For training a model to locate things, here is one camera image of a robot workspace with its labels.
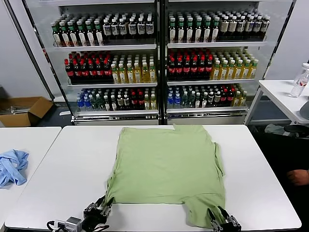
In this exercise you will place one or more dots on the person's bare hand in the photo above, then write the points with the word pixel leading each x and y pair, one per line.
pixel 300 177

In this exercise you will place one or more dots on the small white-cap dark bottle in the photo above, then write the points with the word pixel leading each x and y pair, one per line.
pixel 198 101
pixel 217 99
pixel 126 103
pixel 113 104
pixel 107 104
pixel 204 100
pixel 120 103
pixel 211 99

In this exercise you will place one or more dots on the blue water bottle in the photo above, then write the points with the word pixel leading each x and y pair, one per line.
pixel 80 105
pixel 177 102
pixel 87 104
pixel 170 102

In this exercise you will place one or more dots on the clear green water bottle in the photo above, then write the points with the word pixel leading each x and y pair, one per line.
pixel 100 103
pixel 192 100
pixel 93 104
pixel 185 101

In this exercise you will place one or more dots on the light green polo shirt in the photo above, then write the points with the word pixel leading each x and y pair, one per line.
pixel 166 164

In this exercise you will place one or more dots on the small white floor piece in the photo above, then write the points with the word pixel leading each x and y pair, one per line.
pixel 64 112

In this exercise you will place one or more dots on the grey-green cloth bundle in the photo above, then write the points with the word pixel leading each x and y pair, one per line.
pixel 275 129

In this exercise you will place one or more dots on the black chair armrest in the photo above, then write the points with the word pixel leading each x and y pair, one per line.
pixel 297 129

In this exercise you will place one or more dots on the red-cap cola bottle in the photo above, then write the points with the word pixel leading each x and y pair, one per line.
pixel 210 65
pixel 69 70
pixel 91 69
pixel 195 66
pixel 134 101
pixel 76 70
pixel 172 67
pixel 179 67
pixel 107 69
pixel 202 66
pixel 84 70
pixel 224 97
pixel 187 66
pixel 141 101
pixel 231 97
pixel 99 69

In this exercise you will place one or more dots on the yellow juice bottle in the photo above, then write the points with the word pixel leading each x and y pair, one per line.
pixel 130 75
pixel 253 70
pixel 147 102
pixel 152 73
pixel 122 75
pixel 145 74
pixel 231 71
pixel 137 74
pixel 216 72
pixel 236 99
pixel 115 75
pixel 246 70
pixel 239 71
pixel 243 99
pixel 153 102
pixel 224 72

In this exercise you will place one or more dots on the open glass cabinet door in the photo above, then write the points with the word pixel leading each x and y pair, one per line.
pixel 36 48
pixel 281 36

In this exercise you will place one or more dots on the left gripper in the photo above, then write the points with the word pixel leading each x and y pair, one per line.
pixel 95 215

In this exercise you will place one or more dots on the beverage display cabinet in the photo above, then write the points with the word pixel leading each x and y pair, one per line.
pixel 108 47
pixel 212 44

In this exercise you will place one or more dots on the grey rounded object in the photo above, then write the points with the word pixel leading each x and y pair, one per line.
pixel 306 111

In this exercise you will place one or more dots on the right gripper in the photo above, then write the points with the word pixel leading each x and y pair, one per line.
pixel 228 227

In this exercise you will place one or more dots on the white side table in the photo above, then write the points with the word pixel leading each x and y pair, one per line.
pixel 277 91

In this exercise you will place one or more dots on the clear plastic water bottle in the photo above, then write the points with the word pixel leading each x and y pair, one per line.
pixel 299 84

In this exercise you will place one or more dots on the green-cap dark tea bottle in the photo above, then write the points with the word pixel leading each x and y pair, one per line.
pixel 90 35
pixel 189 31
pixel 73 35
pixel 56 36
pixel 64 35
pixel 215 30
pixel 198 31
pixel 99 34
pixel 181 31
pixel 81 35
pixel 172 31
pixel 207 30

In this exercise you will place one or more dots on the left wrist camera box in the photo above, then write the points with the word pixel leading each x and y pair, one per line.
pixel 73 222

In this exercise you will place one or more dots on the white-cap dark labelled bottle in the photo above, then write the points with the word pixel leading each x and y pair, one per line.
pixel 107 28
pixel 258 24
pixel 265 24
pixel 249 24
pixel 123 27
pixel 241 24
pixel 115 28
pixel 149 26
pixel 132 27
pixel 141 26

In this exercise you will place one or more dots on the silver metal rods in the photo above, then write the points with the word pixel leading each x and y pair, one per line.
pixel 17 110

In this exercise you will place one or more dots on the crumpled light blue shirt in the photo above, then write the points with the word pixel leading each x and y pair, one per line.
pixel 13 166

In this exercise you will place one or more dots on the brown cardboard box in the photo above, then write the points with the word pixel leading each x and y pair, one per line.
pixel 23 118

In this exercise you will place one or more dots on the beige-label drink bottle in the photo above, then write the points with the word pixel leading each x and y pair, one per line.
pixel 224 24
pixel 233 24

